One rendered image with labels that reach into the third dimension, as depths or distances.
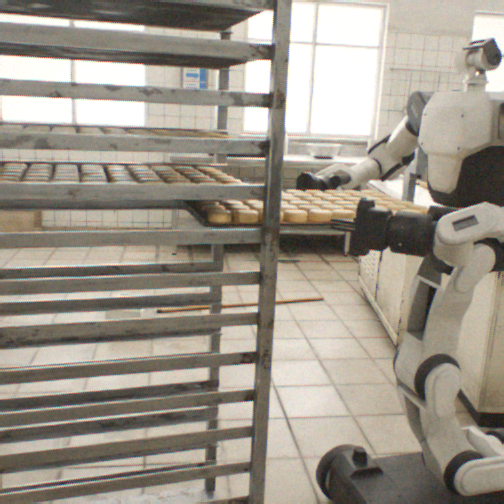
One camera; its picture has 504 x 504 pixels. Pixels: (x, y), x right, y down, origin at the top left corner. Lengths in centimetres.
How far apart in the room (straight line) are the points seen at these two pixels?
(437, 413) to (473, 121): 78
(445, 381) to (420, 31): 505
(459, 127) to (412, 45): 484
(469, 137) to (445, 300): 42
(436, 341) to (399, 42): 488
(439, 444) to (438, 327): 37
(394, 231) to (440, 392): 63
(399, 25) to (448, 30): 51
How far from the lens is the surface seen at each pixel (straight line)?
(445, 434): 186
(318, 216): 128
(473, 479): 193
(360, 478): 200
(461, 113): 155
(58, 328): 120
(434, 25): 647
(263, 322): 123
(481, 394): 274
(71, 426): 178
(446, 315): 167
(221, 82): 159
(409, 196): 321
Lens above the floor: 130
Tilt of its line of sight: 14 degrees down
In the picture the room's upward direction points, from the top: 3 degrees clockwise
